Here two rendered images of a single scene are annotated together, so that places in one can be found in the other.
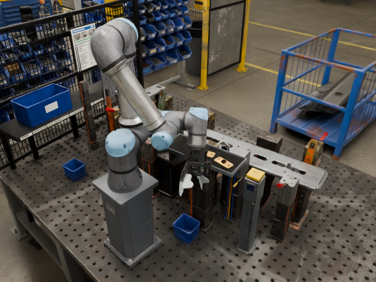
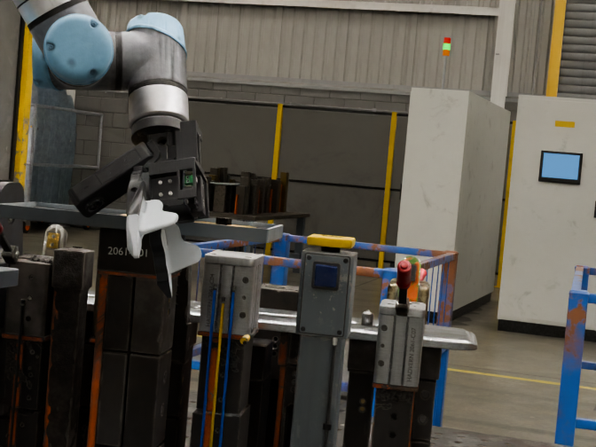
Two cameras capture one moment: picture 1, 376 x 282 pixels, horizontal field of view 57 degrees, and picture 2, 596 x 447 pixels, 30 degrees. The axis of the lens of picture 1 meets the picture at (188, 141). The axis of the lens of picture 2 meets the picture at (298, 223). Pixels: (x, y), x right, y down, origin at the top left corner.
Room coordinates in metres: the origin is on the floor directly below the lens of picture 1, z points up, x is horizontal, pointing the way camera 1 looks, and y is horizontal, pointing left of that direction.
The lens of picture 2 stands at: (-0.15, 0.46, 1.25)
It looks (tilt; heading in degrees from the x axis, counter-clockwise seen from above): 3 degrees down; 332
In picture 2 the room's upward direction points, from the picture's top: 5 degrees clockwise
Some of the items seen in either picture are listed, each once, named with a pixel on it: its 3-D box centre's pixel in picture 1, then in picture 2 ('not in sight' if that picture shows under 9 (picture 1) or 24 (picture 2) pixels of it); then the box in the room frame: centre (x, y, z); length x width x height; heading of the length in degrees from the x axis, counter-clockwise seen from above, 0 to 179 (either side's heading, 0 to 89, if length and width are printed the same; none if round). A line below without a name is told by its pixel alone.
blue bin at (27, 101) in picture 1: (43, 104); not in sight; (1.91, 0.88, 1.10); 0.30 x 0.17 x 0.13; 145
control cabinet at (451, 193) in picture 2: not in sight; (456, 181); (8.59, -5.84, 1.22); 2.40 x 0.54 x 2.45; 133
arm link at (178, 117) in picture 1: (173, 122); (77, 58); (1.23, 0.06, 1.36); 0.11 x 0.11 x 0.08; 74
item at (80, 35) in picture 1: (85, 47); not in sight; (2.37, 0.71, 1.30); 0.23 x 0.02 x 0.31; 145
